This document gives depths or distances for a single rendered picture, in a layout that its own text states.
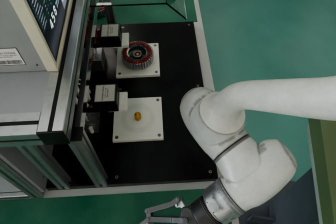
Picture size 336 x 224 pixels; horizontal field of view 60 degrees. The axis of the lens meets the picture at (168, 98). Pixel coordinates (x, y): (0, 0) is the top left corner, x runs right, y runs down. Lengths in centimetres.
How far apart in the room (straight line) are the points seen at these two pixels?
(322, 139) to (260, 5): 185
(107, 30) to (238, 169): 58
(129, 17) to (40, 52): 73
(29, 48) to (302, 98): 46
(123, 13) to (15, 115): 81
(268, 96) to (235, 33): 186
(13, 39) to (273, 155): 53
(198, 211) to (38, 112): 39
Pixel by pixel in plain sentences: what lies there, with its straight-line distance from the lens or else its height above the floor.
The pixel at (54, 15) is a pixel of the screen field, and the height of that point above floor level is 118.
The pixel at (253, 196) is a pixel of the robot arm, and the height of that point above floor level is 96.
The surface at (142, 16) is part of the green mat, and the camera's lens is 126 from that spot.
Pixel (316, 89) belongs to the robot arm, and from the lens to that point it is 44.
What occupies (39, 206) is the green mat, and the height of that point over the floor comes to 75.
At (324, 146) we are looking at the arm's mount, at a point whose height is 82.
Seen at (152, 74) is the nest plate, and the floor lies 78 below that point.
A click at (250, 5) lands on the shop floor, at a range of 262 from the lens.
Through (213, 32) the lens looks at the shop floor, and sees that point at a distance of 231.
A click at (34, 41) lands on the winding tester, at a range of 56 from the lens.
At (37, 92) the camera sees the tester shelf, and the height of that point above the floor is 111.
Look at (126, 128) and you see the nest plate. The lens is 89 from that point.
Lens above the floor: 156
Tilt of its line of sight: 56 degrees down
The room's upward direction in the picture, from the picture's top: straight up
